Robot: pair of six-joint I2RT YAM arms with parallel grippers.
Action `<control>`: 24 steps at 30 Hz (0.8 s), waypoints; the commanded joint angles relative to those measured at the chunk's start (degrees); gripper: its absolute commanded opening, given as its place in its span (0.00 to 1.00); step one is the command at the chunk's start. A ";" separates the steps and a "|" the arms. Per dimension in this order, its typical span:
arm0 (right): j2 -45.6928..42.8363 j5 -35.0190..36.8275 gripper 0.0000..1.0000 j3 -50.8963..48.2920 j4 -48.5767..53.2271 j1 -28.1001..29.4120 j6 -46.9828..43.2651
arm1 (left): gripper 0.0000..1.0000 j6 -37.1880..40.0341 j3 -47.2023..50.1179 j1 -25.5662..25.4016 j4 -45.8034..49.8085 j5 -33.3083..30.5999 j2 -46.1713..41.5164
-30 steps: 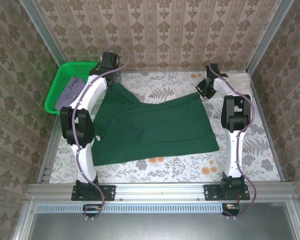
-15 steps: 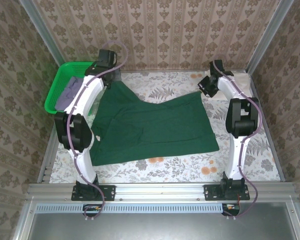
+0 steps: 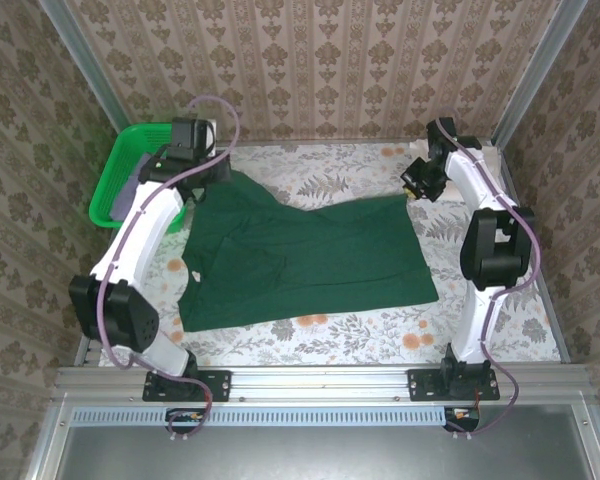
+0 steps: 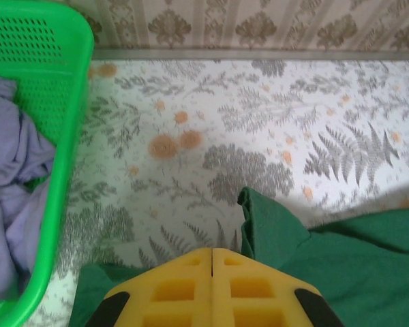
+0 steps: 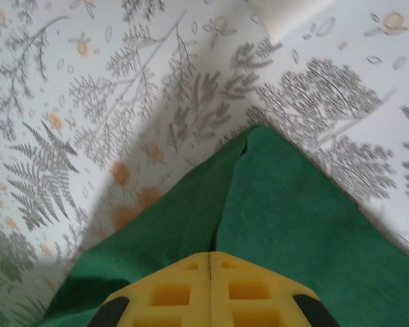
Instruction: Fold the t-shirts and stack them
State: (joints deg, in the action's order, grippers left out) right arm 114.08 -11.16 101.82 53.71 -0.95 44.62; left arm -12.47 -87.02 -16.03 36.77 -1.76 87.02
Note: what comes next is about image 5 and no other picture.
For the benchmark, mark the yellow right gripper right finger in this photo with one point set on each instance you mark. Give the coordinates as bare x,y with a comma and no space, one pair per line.
255,293

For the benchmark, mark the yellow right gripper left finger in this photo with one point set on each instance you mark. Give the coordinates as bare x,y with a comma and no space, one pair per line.
170,293

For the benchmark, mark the floral patterned tablecloth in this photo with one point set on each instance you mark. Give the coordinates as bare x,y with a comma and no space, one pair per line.
71,136

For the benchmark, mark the dark green t-shirt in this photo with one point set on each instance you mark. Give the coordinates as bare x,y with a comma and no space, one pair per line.
286,211

